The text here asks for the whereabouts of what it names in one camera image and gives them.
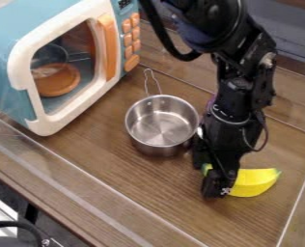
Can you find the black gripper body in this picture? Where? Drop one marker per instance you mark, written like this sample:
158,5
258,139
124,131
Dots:
230,139

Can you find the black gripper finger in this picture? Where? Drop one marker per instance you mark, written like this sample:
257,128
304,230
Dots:
217,184
201,154

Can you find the yellow toy banana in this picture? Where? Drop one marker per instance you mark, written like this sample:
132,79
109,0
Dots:
253,181

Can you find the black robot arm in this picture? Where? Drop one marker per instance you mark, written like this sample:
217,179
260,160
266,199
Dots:
218,27

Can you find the silver metal pot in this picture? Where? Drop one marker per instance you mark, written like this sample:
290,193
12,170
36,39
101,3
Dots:
161,121

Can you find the purple toy eggplant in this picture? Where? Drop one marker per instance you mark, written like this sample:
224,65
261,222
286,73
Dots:
210,103

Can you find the orange plate in microwave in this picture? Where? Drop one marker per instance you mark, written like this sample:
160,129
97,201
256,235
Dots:
56,79

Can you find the blue white toy microwave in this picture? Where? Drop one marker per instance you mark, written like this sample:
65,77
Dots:
92,34

